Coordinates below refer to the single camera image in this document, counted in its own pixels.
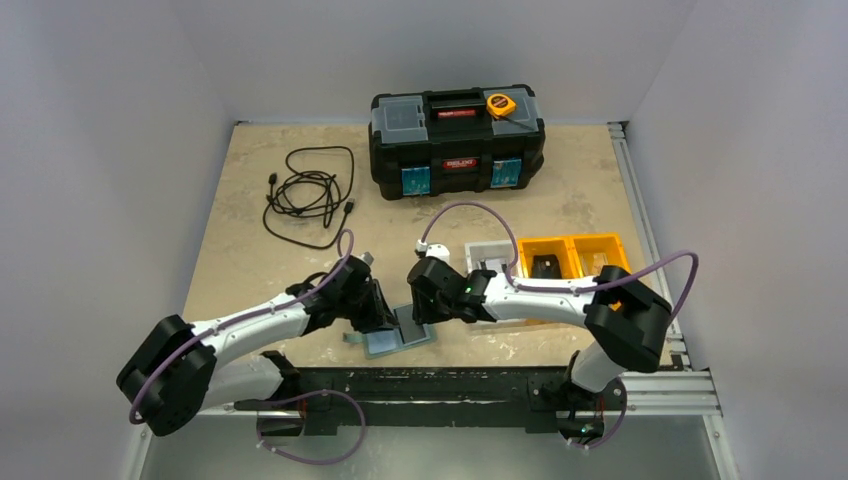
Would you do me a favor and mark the teal card holder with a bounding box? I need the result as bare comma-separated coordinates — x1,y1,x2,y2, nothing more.
343,304,437,359

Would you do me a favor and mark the white plastic bin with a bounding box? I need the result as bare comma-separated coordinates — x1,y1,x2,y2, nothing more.
463,239,531,327

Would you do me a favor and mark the grey card black stripe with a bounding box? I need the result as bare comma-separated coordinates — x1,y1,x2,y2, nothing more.
397,309,431,345

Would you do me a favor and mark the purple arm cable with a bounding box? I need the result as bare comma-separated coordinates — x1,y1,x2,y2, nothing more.
418,201,700,452
127,229,367,465

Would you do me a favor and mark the black coiled USB cable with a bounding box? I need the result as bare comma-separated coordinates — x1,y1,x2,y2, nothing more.
262,146,357,252

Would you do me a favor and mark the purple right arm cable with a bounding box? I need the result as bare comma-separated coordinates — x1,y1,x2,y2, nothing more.
418,201,700,452

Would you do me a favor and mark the orange plastic bin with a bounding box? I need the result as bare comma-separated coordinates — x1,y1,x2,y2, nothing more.
517,233,631,279

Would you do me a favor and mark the black item in orange bin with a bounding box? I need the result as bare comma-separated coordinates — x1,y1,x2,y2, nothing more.
530,254,565,280

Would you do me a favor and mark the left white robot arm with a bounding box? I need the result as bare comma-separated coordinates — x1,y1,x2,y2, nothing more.
116,256,398,436

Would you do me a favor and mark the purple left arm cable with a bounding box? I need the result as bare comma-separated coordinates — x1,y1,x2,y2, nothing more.
127,229,367,465

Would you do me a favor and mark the black plastic toolbox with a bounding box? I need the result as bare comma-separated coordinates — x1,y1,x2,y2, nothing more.
368,84,546,200

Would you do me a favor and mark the aluminium frame rail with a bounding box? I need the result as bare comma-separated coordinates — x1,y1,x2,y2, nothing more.
607,123,721,417

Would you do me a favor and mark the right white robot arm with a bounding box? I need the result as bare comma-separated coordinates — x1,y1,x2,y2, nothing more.
407,257,672,407

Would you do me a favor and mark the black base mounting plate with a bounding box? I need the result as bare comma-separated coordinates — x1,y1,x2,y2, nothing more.
234,366,625,439

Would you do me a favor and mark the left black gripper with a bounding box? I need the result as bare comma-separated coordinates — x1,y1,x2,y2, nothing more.
337,277,398,332

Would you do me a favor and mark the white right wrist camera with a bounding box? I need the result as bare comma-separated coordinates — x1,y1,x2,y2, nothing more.
414,240,450,262

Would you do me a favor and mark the yellow tape measure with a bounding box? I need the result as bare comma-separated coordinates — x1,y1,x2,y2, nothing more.
486,93,517,120

